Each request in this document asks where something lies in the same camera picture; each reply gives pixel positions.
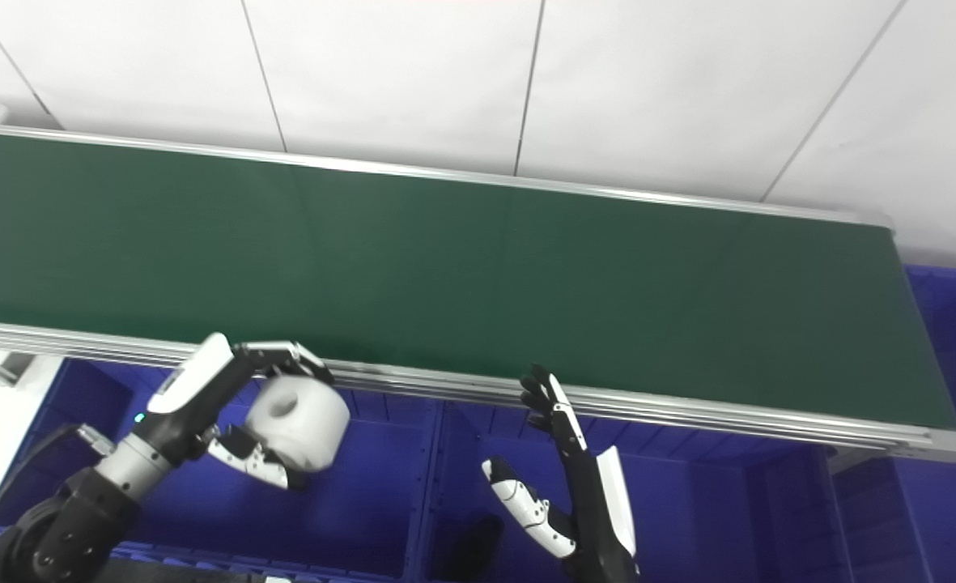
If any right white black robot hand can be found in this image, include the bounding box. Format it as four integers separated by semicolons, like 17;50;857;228
482;364;641;583

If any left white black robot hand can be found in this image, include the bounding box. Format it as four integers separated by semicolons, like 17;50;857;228
134;332;336;492

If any white cylindrical plastic part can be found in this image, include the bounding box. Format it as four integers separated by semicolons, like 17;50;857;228
244;375;351;473

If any green conveyor belt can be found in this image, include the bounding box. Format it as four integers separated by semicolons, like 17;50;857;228
0;121;956;465
0;131;956;432

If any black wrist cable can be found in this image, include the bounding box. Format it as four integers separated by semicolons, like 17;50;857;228
0;423;114;568

